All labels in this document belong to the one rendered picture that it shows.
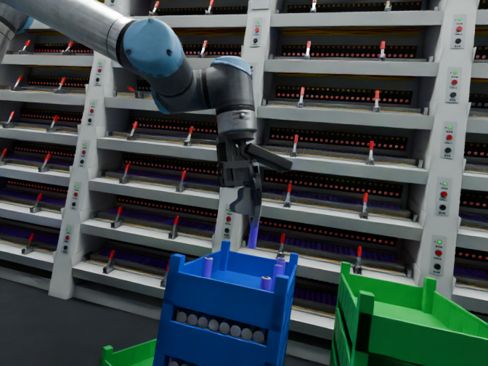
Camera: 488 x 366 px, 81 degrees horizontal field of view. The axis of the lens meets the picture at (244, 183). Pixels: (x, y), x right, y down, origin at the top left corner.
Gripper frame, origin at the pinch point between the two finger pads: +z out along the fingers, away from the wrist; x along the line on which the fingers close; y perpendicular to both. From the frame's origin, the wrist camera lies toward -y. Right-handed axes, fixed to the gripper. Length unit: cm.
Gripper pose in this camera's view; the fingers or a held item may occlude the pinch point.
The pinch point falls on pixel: (255, 221)
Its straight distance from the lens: 67.2
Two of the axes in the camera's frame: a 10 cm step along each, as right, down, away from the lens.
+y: -9.5, 1.0, -2.8
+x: 2.8, -0.3, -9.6
